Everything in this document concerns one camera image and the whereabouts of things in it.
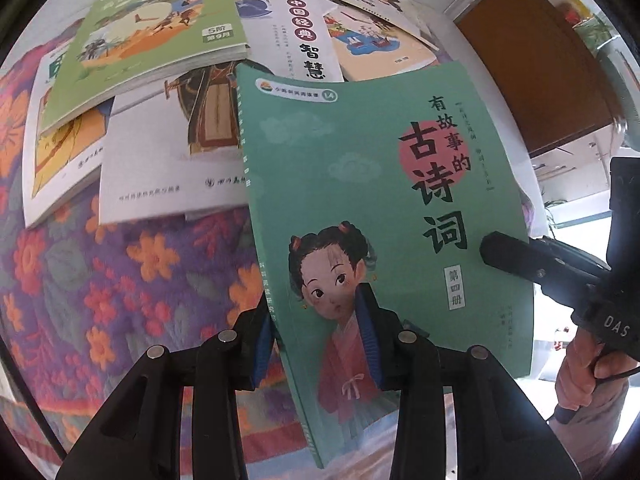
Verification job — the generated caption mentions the light green history book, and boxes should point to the light green history book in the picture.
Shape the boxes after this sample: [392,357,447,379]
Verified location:
[40,0,251,133]

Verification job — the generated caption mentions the floral woven mat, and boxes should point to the floral woven mat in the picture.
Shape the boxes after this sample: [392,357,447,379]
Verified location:
[0,17,401,480]

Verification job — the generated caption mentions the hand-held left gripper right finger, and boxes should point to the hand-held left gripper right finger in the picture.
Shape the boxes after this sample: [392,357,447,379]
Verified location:
[355,282,583,480]

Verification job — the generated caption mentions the brown wooden cabinet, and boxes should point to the brown wooden cabinet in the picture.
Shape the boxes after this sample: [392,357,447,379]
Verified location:
[452,0,621,158]

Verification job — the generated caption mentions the book with ship illustration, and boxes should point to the book with ship illustration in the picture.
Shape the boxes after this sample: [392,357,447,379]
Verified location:
[322,2,441,83]

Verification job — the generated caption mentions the person's right hand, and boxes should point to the person's right hand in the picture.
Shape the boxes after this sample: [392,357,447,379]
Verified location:
[555,334,627,412]

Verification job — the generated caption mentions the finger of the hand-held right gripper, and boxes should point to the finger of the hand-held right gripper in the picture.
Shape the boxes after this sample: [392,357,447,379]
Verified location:
[479,231,608,306]

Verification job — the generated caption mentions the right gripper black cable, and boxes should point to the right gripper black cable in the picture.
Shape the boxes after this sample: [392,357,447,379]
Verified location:
[587,367,640,386]

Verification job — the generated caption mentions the glass vase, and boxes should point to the glass vase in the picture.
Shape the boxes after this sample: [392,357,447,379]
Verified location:
[597,35,640,133]

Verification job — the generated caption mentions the white book with red circles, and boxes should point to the white book with red circles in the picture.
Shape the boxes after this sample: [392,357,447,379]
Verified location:
[225,0,346,83]

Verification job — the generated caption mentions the red and yellow packages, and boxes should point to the red and yellow packages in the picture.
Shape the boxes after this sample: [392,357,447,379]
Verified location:
[565,0,597,27]

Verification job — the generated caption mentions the person's right forearm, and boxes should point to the person's right forearm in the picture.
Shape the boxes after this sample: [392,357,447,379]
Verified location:
[565,402,631,480]

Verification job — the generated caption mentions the white book with robed figure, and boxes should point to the white book with robed figure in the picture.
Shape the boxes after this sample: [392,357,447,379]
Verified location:
[97,60,251,226]

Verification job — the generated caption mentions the white low drawer unit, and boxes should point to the white low drawer unit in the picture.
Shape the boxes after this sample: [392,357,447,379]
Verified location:
[530,127,617,196]

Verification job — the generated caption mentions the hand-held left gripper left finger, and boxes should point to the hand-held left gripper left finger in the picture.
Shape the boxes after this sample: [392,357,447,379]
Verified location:
[55,305,281,480]

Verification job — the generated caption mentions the white book with yellow picture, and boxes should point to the white book with yellow picture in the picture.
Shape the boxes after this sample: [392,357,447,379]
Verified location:
[22,42,118,231]

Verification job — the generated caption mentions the teal book with girl picture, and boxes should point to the teal book with girl picture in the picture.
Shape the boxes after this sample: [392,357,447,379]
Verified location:
[234,59,535,470]

